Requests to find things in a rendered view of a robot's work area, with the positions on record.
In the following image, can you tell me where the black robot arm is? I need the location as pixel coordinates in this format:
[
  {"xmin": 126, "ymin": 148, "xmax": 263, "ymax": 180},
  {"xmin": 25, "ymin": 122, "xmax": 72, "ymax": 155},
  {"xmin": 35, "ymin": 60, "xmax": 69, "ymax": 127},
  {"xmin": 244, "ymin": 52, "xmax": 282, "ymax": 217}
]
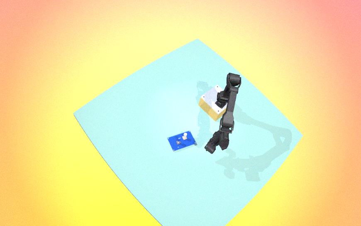
[{"xmin": 215, "ymin": 72, "xmax": 241, "ymax": 150}]

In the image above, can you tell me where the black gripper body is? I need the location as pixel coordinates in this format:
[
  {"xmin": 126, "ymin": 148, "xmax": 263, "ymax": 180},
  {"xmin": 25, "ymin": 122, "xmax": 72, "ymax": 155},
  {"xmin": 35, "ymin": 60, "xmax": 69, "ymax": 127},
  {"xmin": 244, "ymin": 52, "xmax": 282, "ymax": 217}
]
[{"xmin": 204, "ymin": 131, "xmax": 219, "ymax": 154}]

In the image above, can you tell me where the blue circuit board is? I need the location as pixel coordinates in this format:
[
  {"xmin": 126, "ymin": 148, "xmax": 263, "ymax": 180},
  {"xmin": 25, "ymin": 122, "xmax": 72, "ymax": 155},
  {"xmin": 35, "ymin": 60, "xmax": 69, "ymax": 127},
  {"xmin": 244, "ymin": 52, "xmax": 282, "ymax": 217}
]
[{"xmin": 167, "ymin": 131, "xmax": 196, "ymax": 152}]

